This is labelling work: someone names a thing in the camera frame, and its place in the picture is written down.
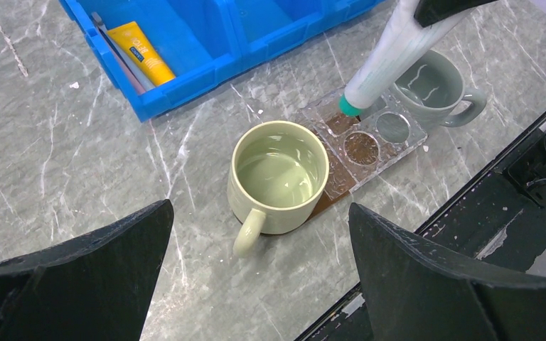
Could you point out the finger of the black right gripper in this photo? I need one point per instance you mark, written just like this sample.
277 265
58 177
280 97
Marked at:
447 9

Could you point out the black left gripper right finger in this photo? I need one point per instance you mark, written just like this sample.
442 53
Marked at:
416 289

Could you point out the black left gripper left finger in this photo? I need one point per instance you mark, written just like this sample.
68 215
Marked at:
97 286

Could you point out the white toothpaste tube green cap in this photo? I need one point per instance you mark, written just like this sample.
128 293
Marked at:
407 36

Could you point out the grey ceramic mug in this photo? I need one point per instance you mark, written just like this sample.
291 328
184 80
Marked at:
434 93

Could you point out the clear glass toothbrush holder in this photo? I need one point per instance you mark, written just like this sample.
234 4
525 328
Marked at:
360 148

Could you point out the brown oval wooden tray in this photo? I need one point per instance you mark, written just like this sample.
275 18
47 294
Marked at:
329 197

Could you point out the light green ceramic mug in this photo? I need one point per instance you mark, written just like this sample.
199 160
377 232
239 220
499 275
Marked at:
278 172

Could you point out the yellow orange tube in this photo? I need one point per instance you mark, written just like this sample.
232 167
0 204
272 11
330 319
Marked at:
132 40

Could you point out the grey toothbrush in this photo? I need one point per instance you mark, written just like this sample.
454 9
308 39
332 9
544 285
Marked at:
138 79

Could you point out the blue right storage bin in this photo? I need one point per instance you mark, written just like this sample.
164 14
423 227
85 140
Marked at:
348 9

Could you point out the blue storage bin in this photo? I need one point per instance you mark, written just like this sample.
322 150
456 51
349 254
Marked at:
195 39
348 9
266 29

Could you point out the blue middle storage bin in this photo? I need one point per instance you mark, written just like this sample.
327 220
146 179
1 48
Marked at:
266 29

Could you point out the blue left storage bin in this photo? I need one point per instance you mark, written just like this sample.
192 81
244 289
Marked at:
195 39

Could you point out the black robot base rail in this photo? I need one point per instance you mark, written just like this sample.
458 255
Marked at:
498 217

